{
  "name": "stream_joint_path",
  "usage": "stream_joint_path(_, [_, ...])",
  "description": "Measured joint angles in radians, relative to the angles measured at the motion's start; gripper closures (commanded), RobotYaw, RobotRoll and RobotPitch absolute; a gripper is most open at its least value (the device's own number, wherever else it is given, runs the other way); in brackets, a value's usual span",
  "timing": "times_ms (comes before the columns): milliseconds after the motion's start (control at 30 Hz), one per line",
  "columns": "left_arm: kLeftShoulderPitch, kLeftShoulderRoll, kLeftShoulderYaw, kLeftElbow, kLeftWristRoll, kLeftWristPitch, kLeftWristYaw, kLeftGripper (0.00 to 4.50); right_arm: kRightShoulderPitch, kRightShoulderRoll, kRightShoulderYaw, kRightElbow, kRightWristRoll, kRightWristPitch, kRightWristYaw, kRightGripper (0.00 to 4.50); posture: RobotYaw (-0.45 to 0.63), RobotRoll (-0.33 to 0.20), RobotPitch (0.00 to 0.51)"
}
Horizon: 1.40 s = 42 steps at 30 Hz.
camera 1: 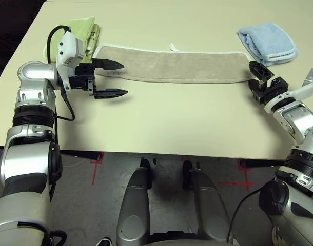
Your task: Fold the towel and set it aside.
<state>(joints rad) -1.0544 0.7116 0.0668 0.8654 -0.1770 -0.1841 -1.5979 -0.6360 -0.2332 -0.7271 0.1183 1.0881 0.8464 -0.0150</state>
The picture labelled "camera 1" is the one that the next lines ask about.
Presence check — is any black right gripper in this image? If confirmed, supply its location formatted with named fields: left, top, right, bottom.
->
left=248, top=61, right=290, bottom=105

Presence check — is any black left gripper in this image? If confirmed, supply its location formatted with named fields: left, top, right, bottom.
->
left=69, top=58, right=129, bottom=100

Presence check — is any beige towel white trim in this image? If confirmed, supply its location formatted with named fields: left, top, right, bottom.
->
left=93, top=43, right=256, bottom=85

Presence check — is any light blue folded towel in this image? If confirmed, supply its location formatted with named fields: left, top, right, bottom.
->
left=236, top=22, right=300, bottom=67

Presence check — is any green folded towel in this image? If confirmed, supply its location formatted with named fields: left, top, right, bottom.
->
left=44, top=16, right=101, bottom=64

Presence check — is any black table leg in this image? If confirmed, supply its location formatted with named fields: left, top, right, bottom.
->
left=240, top=159, right=285, bottom=170
left=60, top=150, right=102, bottom=161

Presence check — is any silver robot left leg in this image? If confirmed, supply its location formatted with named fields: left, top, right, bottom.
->
left=117, top=166, right=152, bottom=246

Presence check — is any silver robot leg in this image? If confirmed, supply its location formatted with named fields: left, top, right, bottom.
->
left=117, top=166, right=152, bottom=246
left=182, top=160, right=233, bottom=244

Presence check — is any silver robot right leg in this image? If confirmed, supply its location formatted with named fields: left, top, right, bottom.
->
left=182, top=160, right=233, bottom=244

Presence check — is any grey robot waist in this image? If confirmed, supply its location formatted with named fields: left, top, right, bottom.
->
left=146, top=230, right=239, bottom=246

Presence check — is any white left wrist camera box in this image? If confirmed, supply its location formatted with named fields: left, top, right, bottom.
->
left=55, top=31, right=85, bottom=92

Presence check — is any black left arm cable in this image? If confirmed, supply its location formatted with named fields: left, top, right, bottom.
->
left=47, top=25, right=76, bottom=144

